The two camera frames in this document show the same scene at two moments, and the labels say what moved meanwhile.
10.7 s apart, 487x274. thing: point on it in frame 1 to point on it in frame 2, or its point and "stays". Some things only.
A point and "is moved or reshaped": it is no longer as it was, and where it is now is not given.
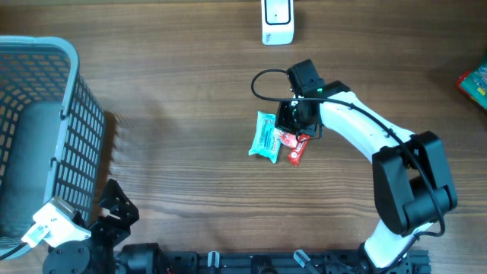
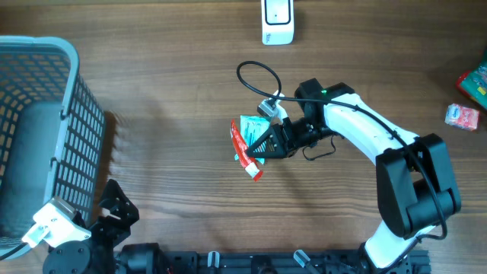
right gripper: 283,122 to 283,138
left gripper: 120,229 stays
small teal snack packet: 266,141 is moved or reshaped
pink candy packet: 288,139 is moved or reshaped
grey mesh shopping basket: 52,133 stays
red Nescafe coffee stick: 295,154 is moved or reshaped
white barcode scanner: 278,22 stays
